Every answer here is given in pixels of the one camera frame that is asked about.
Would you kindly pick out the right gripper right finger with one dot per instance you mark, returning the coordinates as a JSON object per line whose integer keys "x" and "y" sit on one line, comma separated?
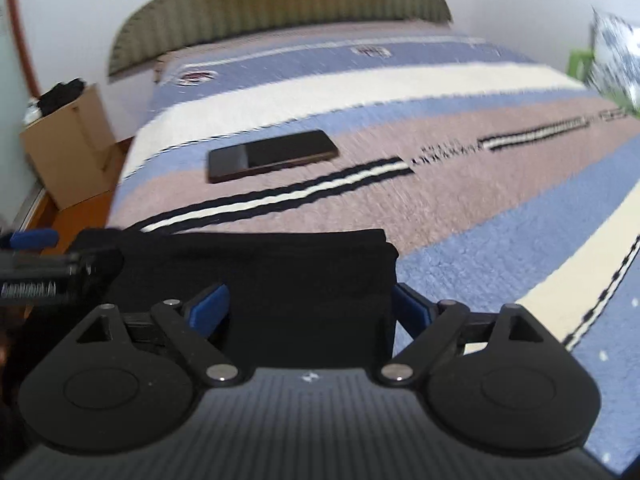
{"x": 435, "y": 329}

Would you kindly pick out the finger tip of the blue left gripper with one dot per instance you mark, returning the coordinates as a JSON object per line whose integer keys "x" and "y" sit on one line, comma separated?
{"x": 37, "y": 239}

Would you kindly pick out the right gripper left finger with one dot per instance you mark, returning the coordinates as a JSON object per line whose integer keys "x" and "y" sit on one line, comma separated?
{"x": 188, "y": 325}

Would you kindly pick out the black pants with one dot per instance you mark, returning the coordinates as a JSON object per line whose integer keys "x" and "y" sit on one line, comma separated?
{"x": 319, "y": 300}

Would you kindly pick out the brown cardboard box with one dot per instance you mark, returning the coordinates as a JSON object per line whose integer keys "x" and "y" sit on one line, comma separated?
{"x": 73, "y": 150}

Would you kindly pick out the black clothes in box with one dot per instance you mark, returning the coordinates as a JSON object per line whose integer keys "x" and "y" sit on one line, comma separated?
{"x": 60, "y": 95}

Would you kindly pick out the striped blue bed blanket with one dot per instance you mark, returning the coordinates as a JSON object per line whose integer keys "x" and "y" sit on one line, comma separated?
{"x": 497, "y": 179}

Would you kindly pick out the black smartphone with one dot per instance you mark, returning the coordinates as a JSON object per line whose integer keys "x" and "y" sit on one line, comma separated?
{"x": 259, "y": 157}

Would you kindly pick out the green plastic chair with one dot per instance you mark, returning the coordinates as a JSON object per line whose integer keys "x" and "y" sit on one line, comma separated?
{"x": 579, "y": 67}

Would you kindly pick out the blue floral white pillow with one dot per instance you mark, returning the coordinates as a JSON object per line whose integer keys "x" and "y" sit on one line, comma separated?
{"x": 614, "y": 69}

